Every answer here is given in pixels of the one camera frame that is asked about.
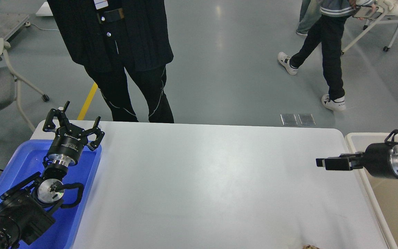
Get white power adapter with cable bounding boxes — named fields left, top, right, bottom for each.
left=24, top=21, right=59, bottom=31

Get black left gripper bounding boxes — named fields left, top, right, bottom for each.
left=42, top=101, right=105, bottom=166

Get right metal floor plate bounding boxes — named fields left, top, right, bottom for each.
left=297, top=113, right=316, bottom=126

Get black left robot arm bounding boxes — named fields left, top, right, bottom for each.
left=0, top=101, right=105, bottom=249

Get white rolling chair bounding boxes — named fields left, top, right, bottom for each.
left=341, top=0, right=398, bottom=55

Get grey metal platform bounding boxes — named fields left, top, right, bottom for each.
left=0, top=13, right=30, bottom=41

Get walking person white sneakers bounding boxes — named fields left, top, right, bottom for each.
left=277, top=0, right=376, bottom=111

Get metal floor plate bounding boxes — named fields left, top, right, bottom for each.
left=297, top=113, right=316, bottom=126
left=281, top=114, right=298, bottom=126

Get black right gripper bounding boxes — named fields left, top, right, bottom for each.
left=316, top=143, right=398, bottom=179

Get blue plastic tray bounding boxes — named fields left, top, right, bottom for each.
left=0, top=140, right=102, bottom=249

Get left metal floor plate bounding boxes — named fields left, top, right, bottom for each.
left=281, top=114, right=298, bottom=126

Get person in grey jeans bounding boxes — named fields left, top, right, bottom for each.
left=296, top=0, right=322, bottom=36

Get beige plastic bin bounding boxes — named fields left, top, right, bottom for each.
left=345, top=133, right=398, bottom=249

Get person in black clothes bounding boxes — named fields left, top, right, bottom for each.
left=48, top=0, right=174, bottom=123

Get brown paper ball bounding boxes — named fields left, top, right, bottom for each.
left=302, top=245, right=320, bottom=249

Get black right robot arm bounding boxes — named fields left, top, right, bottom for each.
left=316, top=129, right=398, bottom=179

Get white flat board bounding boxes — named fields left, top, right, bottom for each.
left=35, top=1, right=53, bottom=16

